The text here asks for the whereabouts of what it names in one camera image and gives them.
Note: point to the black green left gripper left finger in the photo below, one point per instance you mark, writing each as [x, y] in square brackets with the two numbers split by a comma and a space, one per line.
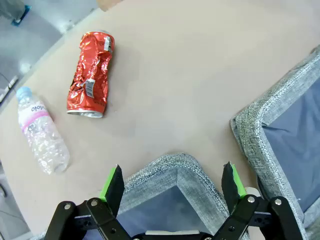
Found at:
[113, 190]

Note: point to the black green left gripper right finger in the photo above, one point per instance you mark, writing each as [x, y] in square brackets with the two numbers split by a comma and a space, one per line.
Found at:
[230, 190]

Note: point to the clear bottle with pink label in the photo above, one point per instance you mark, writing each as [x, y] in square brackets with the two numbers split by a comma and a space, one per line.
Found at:
[42, 135]

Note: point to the crushed red soda can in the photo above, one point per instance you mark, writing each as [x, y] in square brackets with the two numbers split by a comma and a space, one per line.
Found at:
[92, 75]

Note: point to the grey fabric basket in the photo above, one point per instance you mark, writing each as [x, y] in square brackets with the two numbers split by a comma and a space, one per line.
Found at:
[165, 170]
[282, 105]

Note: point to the white desk with metal leg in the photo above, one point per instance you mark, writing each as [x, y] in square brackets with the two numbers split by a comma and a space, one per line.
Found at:
[10, 87]

